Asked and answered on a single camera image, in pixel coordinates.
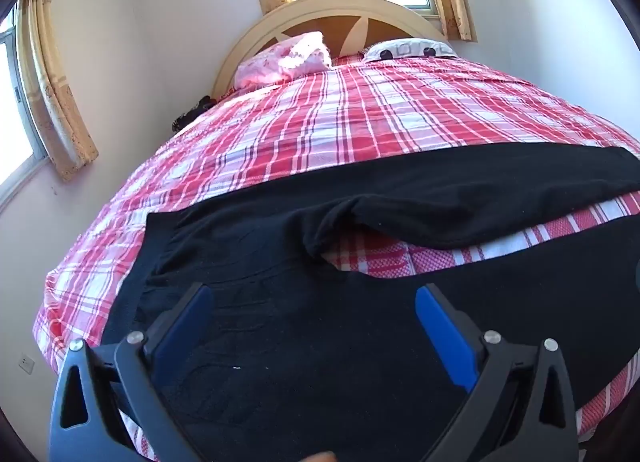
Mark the side window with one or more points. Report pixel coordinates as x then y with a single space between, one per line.
15 117

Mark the beige patterned side window curtain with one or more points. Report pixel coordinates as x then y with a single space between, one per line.
55 92

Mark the white wall outlet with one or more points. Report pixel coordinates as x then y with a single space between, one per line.
26 364

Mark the black pants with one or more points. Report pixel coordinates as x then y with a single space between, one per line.
350 342

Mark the pink pillow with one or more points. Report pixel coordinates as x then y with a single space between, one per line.
285 62

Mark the dark object beside bed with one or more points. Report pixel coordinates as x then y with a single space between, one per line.
192 112

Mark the bed with red plaid sheet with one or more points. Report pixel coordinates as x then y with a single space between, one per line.
350 117

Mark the white pillow with black dots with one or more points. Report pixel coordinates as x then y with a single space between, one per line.
405 48

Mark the cream wooden headboard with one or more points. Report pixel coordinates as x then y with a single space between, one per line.
320 7

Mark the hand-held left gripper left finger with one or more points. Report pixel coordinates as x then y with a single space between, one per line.
192 322

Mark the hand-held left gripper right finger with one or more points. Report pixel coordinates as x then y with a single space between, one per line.
445 337

